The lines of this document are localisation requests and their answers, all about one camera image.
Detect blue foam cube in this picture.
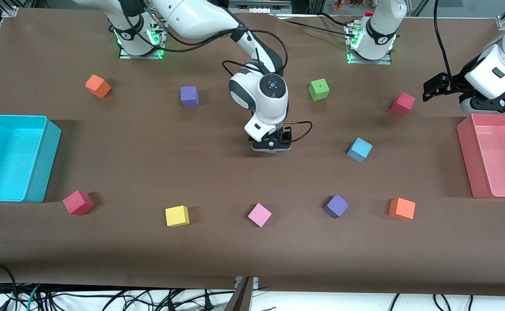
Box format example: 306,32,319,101
346,137,373,163

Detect red foam cube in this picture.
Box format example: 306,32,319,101
62,190,95,216
390,92,416,117

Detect green foam cube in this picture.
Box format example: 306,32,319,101
308,78,330,102

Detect pink foam cube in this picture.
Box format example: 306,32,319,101
247,203,273,228

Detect purple foam cube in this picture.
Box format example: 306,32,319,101
180,86,200,108
323,194,350,219

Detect pink plastic bin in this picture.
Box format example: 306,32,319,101
457,111,505,200

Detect orange foam cube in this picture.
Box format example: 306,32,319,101
85,74,112,99
388,197,416,221

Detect orange red background items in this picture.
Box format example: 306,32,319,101
333,0,367,11

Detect brown table cover sheet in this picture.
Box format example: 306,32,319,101
0,8,505,297

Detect grey power strip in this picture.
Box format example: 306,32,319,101
229,0,292,13

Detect yellow foam cube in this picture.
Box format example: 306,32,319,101
165,205,190,228

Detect cyan plastic bin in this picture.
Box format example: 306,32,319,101
0,114,62,203

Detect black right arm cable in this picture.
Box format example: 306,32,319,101
121,0,313,142

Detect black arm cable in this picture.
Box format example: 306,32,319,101
434,0,452,77
121,0,313,142

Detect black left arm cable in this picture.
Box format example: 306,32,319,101
434,0,452,77

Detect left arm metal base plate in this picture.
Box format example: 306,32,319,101
347,22,393,65

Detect long black base cable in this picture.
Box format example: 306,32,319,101
274,15,357,34

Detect short black base cable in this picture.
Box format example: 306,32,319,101
319,12,351,26

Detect small silver bracket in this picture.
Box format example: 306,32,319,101
234,276,260,289

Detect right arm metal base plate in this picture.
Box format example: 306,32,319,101
119,19,167,60

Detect dark frame post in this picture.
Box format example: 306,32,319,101
224,276,254,311

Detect teal floor cable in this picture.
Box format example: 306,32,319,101
17,283,44,311

